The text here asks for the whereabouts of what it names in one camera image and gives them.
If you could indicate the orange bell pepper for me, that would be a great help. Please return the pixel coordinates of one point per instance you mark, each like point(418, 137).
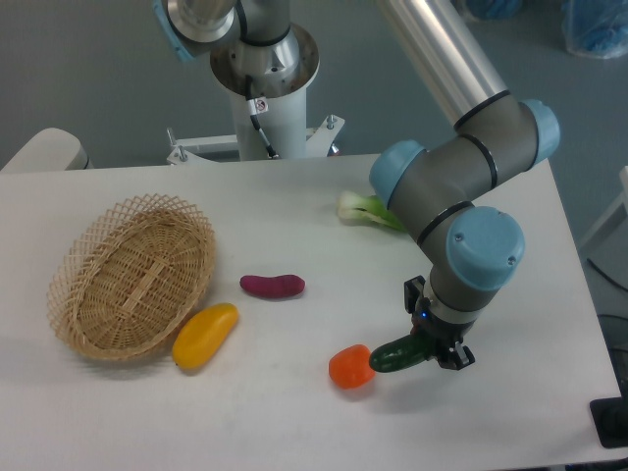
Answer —
point(350, 368)

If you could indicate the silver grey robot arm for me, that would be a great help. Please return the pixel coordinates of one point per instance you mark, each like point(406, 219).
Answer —
point(474, 250)

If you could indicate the green cucumber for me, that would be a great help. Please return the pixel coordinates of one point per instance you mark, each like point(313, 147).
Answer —
point(401, 354)

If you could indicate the yellow mango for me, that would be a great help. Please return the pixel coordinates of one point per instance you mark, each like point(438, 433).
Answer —
point(201, 337)

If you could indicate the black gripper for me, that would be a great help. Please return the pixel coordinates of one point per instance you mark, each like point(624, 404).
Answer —
point(452, 352)

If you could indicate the green bok choy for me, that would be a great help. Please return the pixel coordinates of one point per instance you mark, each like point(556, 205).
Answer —
point(354, 208)

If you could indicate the blue plastic bag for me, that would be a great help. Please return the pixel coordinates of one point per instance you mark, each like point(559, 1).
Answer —
point(595, 29)

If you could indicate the black device at edge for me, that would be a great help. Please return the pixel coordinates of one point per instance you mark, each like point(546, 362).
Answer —
point(610, 418)

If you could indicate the white chair back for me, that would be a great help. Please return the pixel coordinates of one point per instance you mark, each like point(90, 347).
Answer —
point(50, 150)

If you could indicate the woven wicker basket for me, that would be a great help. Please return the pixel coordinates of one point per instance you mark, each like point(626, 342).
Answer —
point(132, 278)

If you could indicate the purple sweet potato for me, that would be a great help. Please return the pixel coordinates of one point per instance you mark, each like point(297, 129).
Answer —
point(279, 287)

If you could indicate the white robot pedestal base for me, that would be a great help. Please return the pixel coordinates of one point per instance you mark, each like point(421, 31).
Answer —
point(267, 88)

